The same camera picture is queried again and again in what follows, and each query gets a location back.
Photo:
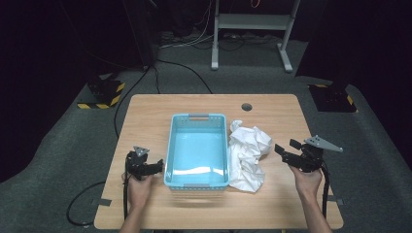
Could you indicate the black yellow striped stand base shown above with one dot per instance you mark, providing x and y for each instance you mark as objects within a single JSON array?
[
  {"x": 103, "y": 93},
  {"x": 333, "y": 98}
]

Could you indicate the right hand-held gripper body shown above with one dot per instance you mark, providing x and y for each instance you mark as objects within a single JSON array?
[{"x": 309, "y": 158}]

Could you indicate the grey tape strip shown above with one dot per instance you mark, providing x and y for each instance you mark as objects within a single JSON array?
[
  {"x": 103, "y": 202},
  {"x": 336, "y": 200}
]

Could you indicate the white metal stand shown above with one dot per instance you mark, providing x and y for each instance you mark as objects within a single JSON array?
[{"x": 252, "y": 21}]

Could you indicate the white cloth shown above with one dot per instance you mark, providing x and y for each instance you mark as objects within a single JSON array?
[{"x": 246, "y": 155}]

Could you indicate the person's right hand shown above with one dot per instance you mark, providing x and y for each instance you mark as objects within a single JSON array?
[{"x": 307, "y": 183}]

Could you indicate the person's left hand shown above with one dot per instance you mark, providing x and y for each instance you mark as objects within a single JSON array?
[{"x": 140, "y": 191}]

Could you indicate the light blue plastic basket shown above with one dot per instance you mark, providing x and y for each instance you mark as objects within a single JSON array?
[{"x": 194, "y": 152}]

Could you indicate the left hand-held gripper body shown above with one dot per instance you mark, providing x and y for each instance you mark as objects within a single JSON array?
[{"x": 137, "y": 165}]

